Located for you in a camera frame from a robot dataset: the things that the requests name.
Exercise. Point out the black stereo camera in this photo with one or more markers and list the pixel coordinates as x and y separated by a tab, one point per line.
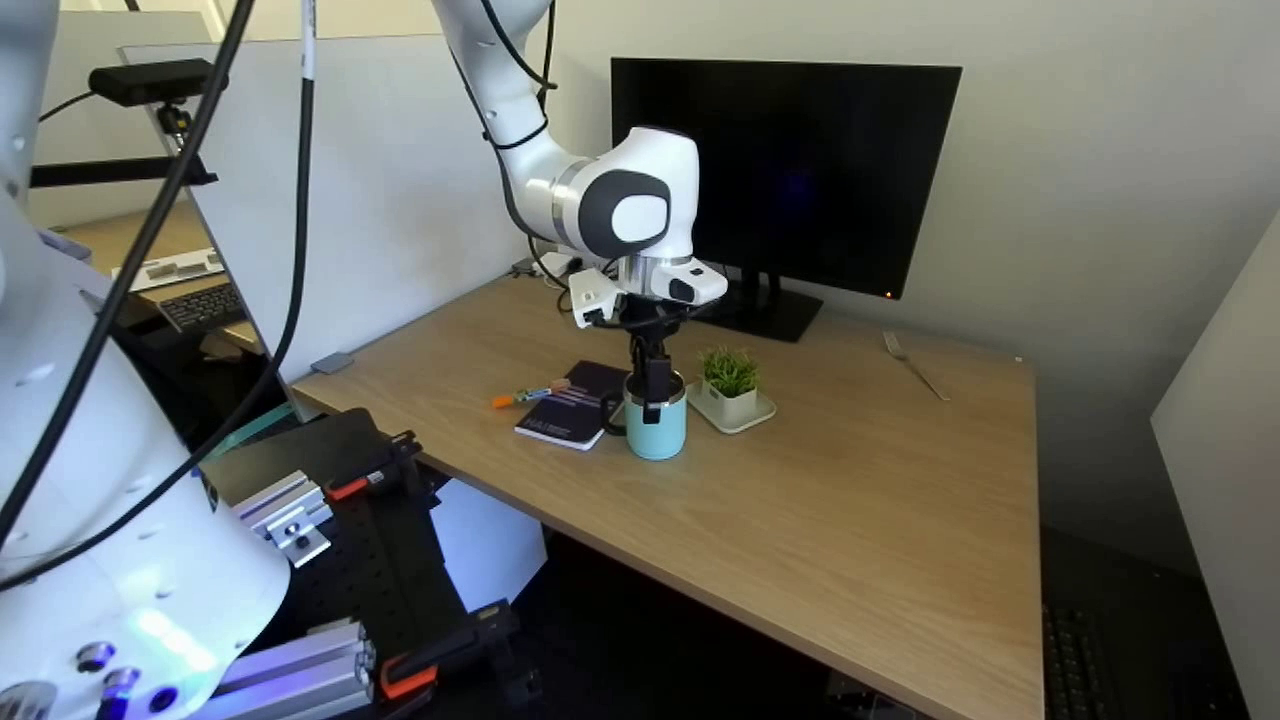
144	81

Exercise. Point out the short aluminium extrusion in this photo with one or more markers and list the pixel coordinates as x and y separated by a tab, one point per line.
280	514

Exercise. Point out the white square plant tray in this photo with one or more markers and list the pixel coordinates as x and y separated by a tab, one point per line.
744	416

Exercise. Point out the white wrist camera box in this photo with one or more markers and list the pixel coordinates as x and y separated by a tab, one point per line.
594	298

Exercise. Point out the white flat box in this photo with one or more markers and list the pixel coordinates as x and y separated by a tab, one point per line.
173	271

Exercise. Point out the black background keyboard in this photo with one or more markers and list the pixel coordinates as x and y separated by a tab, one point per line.
202	311

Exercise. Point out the orange marker pen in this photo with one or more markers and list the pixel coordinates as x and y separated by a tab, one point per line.
514	399

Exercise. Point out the light green thermos cup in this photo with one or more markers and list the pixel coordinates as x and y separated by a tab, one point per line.
657	432

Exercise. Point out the dark notebook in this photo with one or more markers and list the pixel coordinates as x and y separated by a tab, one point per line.
575	408

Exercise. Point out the small green potted plant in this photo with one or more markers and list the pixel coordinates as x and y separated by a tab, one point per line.
731	375

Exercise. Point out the white paper sheet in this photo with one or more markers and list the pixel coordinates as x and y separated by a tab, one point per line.
486	547

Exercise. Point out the white power strip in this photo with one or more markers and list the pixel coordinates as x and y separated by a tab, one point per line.
546	266

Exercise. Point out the small orange black clamp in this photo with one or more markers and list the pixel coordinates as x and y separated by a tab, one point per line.
356	487

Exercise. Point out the white board panel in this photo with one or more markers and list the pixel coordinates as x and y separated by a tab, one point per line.
387	203

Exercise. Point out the black monitor stand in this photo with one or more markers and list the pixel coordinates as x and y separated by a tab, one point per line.
767	315

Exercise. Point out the large orange black clamp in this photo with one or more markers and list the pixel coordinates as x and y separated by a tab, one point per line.
433	660

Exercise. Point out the long aluminium extrusion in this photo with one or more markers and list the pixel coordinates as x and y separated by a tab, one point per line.
303	672

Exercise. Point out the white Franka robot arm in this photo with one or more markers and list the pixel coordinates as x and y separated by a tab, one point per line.
94	507

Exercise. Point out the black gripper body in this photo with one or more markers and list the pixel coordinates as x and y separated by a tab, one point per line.
650	330

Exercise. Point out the white side panel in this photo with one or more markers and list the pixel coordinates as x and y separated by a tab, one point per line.
1225	480

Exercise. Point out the black computer monitor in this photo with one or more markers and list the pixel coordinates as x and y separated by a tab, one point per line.
825	174

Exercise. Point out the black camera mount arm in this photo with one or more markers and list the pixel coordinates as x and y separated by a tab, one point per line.
94	168

